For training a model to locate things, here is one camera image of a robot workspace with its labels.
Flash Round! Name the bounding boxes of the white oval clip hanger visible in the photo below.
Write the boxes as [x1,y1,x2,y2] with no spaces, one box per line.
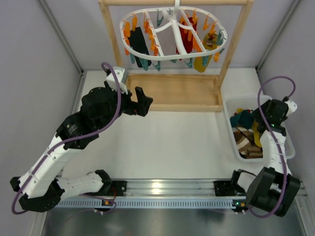
[120,0,228,61]

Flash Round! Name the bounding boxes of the yellow sock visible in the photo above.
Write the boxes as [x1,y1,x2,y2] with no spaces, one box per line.
[252,121,262,148]
[193,33,218,73]

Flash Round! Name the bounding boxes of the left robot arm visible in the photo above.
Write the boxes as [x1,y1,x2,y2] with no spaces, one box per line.
[10,82,153,212]

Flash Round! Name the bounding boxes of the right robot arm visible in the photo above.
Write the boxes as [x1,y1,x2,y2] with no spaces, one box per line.
[230,97,301,217]

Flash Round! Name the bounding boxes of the wooden hanger stand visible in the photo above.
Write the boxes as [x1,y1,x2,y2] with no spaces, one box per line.
[98,0,253,112]

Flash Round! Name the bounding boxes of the yellow sock in basket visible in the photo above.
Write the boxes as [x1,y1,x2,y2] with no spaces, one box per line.
[252,121,262,148]

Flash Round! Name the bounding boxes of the teal sock in basket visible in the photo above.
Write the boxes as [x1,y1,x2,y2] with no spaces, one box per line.
[230,110,254,129]

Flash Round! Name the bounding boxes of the white plastic basket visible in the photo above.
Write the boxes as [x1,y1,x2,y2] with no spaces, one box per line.
[223,95,296,163]

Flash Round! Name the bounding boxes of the black sock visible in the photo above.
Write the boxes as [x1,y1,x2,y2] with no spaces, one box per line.
[128,27,152,70]

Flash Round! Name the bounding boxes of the red sock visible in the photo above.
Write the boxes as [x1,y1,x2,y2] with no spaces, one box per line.
[180,17,198,54]

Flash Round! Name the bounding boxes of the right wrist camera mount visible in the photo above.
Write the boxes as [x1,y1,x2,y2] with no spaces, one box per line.
[285,99,297,117]

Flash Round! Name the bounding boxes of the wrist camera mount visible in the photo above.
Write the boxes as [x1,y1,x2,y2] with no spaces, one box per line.
[106,66,128,94]
[285,99,297,117]

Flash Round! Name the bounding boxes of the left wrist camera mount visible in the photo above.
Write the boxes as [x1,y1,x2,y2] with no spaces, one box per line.
[106,66,128,94]

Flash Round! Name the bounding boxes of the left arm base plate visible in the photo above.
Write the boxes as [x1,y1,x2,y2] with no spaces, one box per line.
[105,180,127,197]

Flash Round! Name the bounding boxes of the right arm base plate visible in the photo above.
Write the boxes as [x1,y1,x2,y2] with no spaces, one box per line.
[214,180,246,197]

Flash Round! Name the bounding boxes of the aluminium rail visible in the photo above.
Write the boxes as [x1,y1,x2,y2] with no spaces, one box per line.
[39,178,308,197]

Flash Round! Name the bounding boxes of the grey slotted cable duct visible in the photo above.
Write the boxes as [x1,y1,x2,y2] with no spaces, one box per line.
[57,198,246,209]

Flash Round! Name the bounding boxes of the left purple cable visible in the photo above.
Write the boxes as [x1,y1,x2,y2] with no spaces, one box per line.
[11,61,123,215]

